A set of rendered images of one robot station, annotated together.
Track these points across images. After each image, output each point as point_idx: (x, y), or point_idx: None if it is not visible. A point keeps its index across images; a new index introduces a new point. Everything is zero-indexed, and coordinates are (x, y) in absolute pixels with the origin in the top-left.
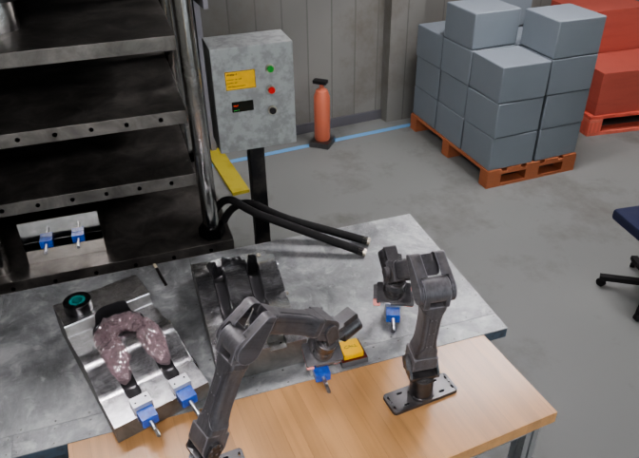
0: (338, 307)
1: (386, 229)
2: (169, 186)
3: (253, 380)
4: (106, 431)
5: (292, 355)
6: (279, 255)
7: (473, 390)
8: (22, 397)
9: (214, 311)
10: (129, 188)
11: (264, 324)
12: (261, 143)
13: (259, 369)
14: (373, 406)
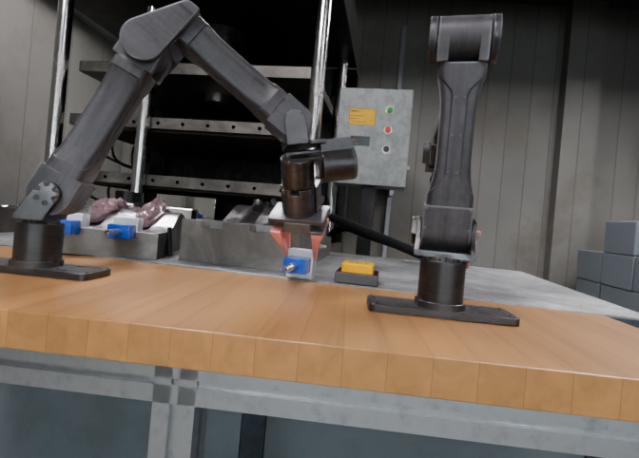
0: (379, 271)
1: (484, 269)
2: (279, 193)
3: (215, 265)
4: None
5: (277, 253)
6: (348, 256)
7: (558, 333)
8: None
9: (232, 221)
10: (246, 186)
11: (176, 5)
12: (370, 180)
13: (230, 257)
14: (342, 300)
